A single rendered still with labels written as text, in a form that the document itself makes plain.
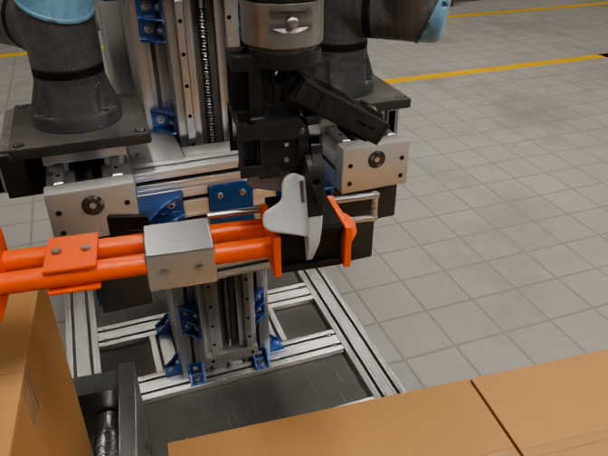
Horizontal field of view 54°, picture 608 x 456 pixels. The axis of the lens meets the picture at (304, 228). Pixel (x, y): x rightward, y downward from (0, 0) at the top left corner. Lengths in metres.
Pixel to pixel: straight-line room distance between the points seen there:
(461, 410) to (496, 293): 1.27
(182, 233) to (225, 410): 1.04
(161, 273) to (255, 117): 0.18
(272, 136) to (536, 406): 0.86
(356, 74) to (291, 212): 0.61
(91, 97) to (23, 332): 0.44
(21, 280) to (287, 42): 0.33
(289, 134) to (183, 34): 0.62
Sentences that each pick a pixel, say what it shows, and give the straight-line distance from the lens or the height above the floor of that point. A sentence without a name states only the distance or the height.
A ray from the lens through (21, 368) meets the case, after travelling 0.74.
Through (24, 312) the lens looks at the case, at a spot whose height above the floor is 0.95.
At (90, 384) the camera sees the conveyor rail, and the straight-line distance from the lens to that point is 1.21.
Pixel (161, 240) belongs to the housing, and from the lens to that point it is 0.62.
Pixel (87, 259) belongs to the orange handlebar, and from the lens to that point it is 0.62.
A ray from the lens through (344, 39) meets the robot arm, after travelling 1.15.
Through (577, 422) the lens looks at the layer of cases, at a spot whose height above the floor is 0.54.
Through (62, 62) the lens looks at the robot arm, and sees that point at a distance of 1.05.
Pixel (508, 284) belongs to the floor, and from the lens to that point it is 2.50.
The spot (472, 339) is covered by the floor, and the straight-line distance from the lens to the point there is 2.20.
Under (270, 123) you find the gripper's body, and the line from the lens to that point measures 0.56.
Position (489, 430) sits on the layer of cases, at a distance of 1.19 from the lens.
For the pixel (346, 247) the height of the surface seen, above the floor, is 1.08.
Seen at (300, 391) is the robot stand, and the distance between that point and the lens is 1.66.
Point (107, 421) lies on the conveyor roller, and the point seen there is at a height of 0.55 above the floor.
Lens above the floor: 1.42
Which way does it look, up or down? 32 degrees down
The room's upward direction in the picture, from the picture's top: straight up
